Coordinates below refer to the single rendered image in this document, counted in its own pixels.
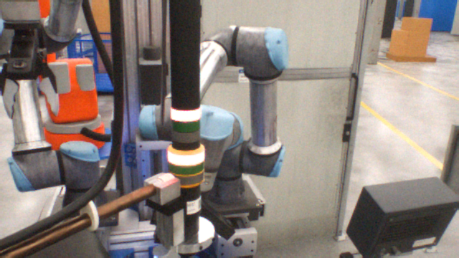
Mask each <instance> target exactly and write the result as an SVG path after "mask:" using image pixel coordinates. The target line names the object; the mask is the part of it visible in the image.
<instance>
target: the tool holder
mask: <svg viewBox="0 0 459 258"><path fill-rule="evenodd" d="M164 174H166V173H160V174H158V175H156V176H153V177H150V178H147V179H146V180H144V181H143V182H144V186H147V185H149V184H153V185H154V186H155V187H156V195H155V196H153V197H151V198H149V199H146V200H145V201H146V206H148V207H150V208H152V209H153V210H155V211H156V218H157V237H158V239H160V243H161V244H162V245H164V246H165V247H166V248H167V249H168V250H169V251H171V252H176V253H181V254H190V253H195V252H200V251H201V250H204V249H206V248H207V247H208V246H209V245H210V244H211V243H212V242H213V241H214V240H215V239H216V238H214V227H213V226H212V224H211V223H210V222H209V221H208V220H207V219H205V218H202V217H199V231H198V233H196V235H194V236H184V209H185V207H186V196H184V195H183V194H182V193H181V180H180V179H179V178H175V177H174V178H172V179H170V180H168V181H166V182H163V181H157V179H156V178H158V177H160V176H162V175H164Z"/></svg>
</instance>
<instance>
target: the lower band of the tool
mask: <svg viewBox="0 0 459 258"><path fill-rule="evenodd" d="M202 151H204V146H203V145H202V144H200V148H198V149H196V150H190V151H182V150H175V149H173V148H172V147H171V145H170V146H169V152H170V153H173V154H175V155H180V156H191V155H196V154H198V153H201V152H202ZM169 162H170V161H169ZM170 163H172V162H170ZM200 163H201V162H200ZM200 163H197V164H200ZM172 164H174V165H177V166H194V165H197V164H193V165H179V164H175V163H172ZM169 172H170V171H169ZM170 173H172V172H170ZM200 173H201V172H200ZM200 173H198V174H200ZM172 174H174V173H172ZM198 174H194V175H189V176H195V175H198ZM174 175H176V174H174ZM176 176H182V175H176ZM202 181H204V180H202ZM202 181H200V183H198V184H195V185H191V186H181V188H191V187H195V186H198V185H199V184H201V183H202Z"/></svg>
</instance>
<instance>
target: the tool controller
mask: <svg viewBox="0 0 459 258"><path fill-rule="evenodd" d="M458 209H459V196H458V195H456V194H455V193H453V192H452V191H451V190H450V188H449V187H448V186H447V185H446V184H445V183H443V182H442V181H441V180H440V179H439V178H438V177H437V176H434V177H428V178H417V179H411V180H406V181H395V182H389V183H378V184H371V185H370V186H364V187H363V189H362V190H361V193H360V196H359V198H358V200H357V202H356V205H355V208H354V212H353V214H352V216H351V219H350V222H349V225H348V228H346V234H348V235H347V236H349V238H350V240H351V241H352V243H353V244H354V246H355V247H356V249H357V250H358V251H359V254H360V255H361V256H362V258H378V257H382V258H388V257H389V255H391V254H393V255H394V256H399V255H400V254H401V253H402V252H408V251H413V250H418V249H424V248H429V247H433V246H435V245H437V243H438V242H439V240H440V238H442V236H443V234H444V233H445V230H446V229H447V227H448V225H449V223H450V222H451V220H452V219H453V216H454V215H455V212H457V210H458Z"/></svg>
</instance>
